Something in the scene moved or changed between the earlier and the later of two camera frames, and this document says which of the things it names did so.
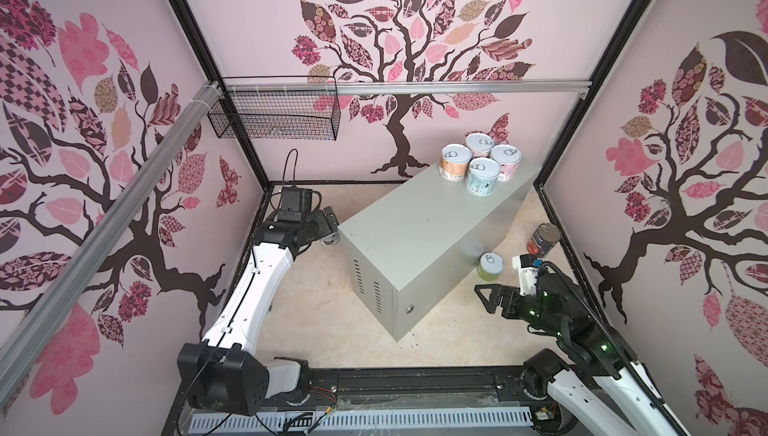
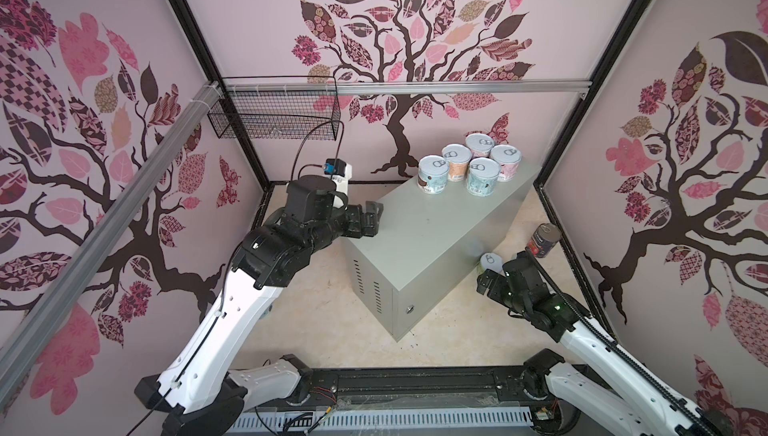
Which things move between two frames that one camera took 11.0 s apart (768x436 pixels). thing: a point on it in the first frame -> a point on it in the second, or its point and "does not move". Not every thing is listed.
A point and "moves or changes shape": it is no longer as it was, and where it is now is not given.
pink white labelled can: (508, 157) does not move
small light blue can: (330, 240) moves or changes shape
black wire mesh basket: (278, 107) does not move
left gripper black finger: (331, 217) -> (371, 217)
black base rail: (413, 386) does not move
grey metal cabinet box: (410, 255) does not move
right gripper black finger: (490, 305) -> (490, 281)
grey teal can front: (482, 177) does not move
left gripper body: (316, 224) -> (348, 221)
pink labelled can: (479, 144) does not move
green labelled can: (490, 266) does not move
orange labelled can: (454, 162) does not move
